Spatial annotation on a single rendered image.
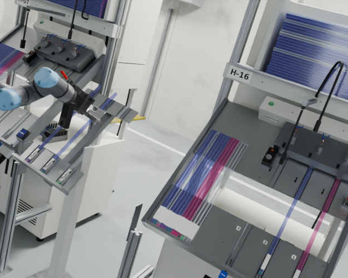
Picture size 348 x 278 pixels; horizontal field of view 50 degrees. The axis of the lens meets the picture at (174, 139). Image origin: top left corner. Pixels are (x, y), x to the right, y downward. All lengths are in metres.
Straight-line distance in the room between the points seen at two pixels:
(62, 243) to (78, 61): 0.95
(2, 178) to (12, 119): 0.61
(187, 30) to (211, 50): 0.46
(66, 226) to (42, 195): 0.42
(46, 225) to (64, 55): 1.01
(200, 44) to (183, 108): 0.92
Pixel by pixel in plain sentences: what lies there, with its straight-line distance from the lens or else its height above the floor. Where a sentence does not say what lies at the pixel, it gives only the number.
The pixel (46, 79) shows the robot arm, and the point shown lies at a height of 1.17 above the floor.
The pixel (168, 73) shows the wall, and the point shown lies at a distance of 5.53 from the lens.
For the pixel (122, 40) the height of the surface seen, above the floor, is 1.30.
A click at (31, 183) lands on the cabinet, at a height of 0.37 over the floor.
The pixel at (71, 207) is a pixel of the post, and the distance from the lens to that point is 1.93.
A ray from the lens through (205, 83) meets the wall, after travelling 5.26.
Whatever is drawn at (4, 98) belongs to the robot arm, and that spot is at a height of 1.09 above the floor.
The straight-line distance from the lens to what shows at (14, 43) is 2.55.
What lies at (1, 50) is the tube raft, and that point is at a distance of 2.52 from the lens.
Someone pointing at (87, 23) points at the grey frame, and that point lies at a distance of 2.25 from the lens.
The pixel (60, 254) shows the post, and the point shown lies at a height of 0.24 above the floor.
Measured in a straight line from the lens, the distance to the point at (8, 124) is 2.08.
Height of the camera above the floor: 1.48
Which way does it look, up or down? 17 degrees down
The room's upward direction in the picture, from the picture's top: 17 degrees clockwise
